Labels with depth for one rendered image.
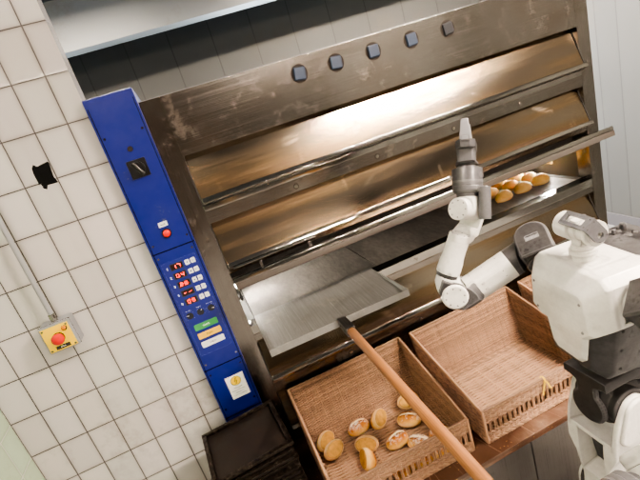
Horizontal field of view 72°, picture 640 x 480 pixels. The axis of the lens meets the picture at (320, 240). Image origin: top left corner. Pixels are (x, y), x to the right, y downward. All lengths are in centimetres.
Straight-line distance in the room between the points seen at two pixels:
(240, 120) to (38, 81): 63
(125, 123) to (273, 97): 52
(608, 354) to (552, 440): 83
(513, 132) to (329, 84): 90
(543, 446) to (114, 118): 194
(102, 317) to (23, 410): 42
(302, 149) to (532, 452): 145
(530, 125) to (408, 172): 65
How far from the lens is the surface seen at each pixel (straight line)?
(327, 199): 179
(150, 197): 164
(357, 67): 182
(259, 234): 172
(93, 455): 207
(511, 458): 196
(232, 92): 168
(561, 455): 214
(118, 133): 164
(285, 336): 166
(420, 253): 201
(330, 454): 196
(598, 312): 119
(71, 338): 176
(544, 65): 232
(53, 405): 197
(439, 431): 110
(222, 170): 168
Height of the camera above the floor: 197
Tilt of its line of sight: 18 degrees down
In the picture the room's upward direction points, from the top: 18 degrees counter-clockwise
